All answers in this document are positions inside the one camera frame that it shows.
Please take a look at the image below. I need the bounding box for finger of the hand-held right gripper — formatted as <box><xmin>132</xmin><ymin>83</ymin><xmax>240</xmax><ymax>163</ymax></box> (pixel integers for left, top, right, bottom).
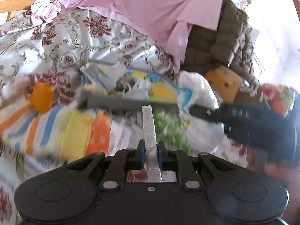
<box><xmin>189</xmin><ymin>105</ymin><xmax>224</xmax><ymax>125</ymax></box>

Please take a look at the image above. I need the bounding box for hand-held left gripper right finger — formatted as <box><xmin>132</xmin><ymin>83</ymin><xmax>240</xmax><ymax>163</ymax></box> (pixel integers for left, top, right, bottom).
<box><xmin>157</xmin><ymin>141</ymin><xmax>242</xmax><ymax>191</ymax></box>

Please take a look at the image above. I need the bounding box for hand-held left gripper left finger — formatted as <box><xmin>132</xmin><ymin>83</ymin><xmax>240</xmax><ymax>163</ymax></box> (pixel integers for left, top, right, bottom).
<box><xmin>62</xmin><ymin>140</ymin><xmax>146</xmax><ymax>191</ymax></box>

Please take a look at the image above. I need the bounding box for white diaper with blue print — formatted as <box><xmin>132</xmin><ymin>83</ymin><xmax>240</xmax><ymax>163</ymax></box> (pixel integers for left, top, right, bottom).
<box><xmin>176</xmin><ymin>71</ymin><xmax>226</xmax><ymax>154</ymax></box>

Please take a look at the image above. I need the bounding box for beige printed towel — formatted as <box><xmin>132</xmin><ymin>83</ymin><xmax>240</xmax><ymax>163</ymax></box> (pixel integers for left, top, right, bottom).
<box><xmin>127</xmin><ymin>105</ymin><xmax>177</xmax><ymax>184</ymax></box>

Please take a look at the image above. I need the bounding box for grey tray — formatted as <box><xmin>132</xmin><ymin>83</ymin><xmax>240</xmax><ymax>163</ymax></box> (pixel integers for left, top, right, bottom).
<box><xmin>79</xmin><ymin>63</ymin><xmax>184</xmax><ymax>113</ymax></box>

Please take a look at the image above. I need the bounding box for striped towel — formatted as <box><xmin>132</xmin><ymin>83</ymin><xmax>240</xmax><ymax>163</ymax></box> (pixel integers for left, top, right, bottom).
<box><xmin>0</xmin><ymin>103</ymin><xmax>132</xmax><ymax>161</ymax></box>

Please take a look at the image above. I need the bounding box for person's right hand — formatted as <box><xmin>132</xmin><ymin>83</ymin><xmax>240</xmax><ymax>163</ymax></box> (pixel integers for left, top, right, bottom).
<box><xmin>264</xmin><ymin>161</ymin><xmax>300</xmax><ymax>186</ymax></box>

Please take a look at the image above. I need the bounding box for bag of green pieces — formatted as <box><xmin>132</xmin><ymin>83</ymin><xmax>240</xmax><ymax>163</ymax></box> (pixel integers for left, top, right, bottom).
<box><xmin>152</xmin><ymin>112</ymin><xmax>189</xmax><ymax>156</ymax></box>

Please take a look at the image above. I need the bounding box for brown cloth with white numbers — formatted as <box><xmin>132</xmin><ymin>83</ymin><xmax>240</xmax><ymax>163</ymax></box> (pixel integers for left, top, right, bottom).
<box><xmin>234</xmin><ymin>82</ymin><xmax>266</xmax><ymax>104</ymax></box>

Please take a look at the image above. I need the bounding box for colourful patchwork cloth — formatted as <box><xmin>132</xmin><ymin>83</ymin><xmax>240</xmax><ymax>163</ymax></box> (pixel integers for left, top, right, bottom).
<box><xmin>260</xmin><ymin>83</ymin><xmax>296</xmax><ymax>118</ymax></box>

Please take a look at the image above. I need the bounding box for yellow cartoon cloth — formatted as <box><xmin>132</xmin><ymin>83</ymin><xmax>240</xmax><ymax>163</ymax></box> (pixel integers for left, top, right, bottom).
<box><xmin>125</xmin><ymin>71</ymin><xmax>179</xmax><ymax>104</ymax></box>

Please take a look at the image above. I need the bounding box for brown quilted jacket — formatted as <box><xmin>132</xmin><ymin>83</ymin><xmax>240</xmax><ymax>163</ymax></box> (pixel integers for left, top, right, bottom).
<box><xmin>185</xmin><ymin>0</ymin><xmax>256</xmax><ymax>85</ymax></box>

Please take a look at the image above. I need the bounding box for pink hanging sheet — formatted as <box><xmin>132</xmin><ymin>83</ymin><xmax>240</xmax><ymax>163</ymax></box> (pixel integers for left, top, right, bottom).
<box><xmin>30</xmin><ymin>0</ymin><xmax>232</xmax><ymax>62</ymax></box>

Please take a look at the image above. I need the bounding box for floral satin bedspread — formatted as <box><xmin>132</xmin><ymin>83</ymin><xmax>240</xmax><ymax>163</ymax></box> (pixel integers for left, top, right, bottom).
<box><xmin>0</xmin><ymin>9</ymin><xmax>183</xmax><ymax>225</ymax></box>

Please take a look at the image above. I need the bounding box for wooden bunk frame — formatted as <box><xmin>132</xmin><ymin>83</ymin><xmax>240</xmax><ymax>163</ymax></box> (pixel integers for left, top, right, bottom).
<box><xmin>205</xmin><ymin>66</ymin><xmax>245</xmax><ymax>104</ymax></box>

